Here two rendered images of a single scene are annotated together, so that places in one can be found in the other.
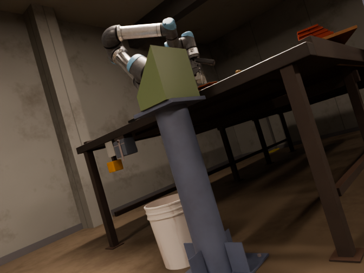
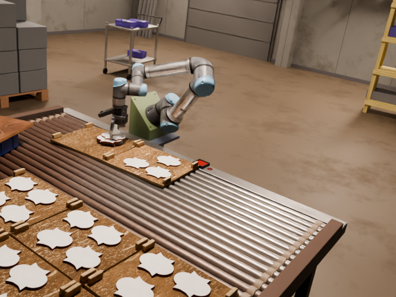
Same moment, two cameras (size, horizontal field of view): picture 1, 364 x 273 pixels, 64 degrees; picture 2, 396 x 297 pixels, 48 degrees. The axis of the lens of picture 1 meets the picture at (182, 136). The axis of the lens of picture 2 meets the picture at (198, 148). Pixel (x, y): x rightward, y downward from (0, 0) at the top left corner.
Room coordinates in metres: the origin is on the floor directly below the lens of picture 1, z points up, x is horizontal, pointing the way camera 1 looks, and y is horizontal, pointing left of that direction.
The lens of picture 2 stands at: (4.32, -0.14, 1.99)
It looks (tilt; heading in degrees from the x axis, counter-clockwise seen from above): 22 degrees down; 170
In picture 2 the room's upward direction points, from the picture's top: 7 degrees clockwise
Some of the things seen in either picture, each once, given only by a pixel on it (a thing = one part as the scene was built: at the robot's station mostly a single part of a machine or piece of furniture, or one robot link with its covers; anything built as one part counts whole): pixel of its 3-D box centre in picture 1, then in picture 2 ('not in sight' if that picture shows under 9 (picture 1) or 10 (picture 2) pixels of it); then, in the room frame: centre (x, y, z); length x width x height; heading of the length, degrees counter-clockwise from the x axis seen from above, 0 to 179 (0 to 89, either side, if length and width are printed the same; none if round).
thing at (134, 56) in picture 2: not in sight; (133, 45); (-3.79, -0.17, 0.50); 1.05 x 0.63 x 0.99; 142
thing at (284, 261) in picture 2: not in sight; (119, 182); (2.25, -0.18, 0.90); 1.95 x 0.05 x 0.05; 47
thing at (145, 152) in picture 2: not in sight; (152, 164); (2.07, 0.00, 0.93); 0.41 x 0.35 x 0.02; 51
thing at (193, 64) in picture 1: (195, 65); (119, 114); (1.81, -0.21, 1.11); 0.09 x 0.08 x 0.12; 77
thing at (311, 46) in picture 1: (153, 118); (175, 159); (1.90, 0.14, 0.89); 2.08 x 0.08 x 0.06; 47
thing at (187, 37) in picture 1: (188, 41); (120, 88); (1.81, -0.21, 1.27); 0.09 x 0.08 x 0.11; 90
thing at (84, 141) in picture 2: not in sight; (96, 142); (1.81, -0.33, 0.93); 0.41 x 0.35 x 0.02; 52
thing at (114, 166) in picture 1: (112, 156); not in sight; (2.26, 0.56, 0.74); 0.09 x 0.08 x 0.24; 47
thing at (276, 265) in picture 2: not in sight; (112, 185); (2.28, -0.21, 0.90); 1.95 x 0.05 x 0.05; 47
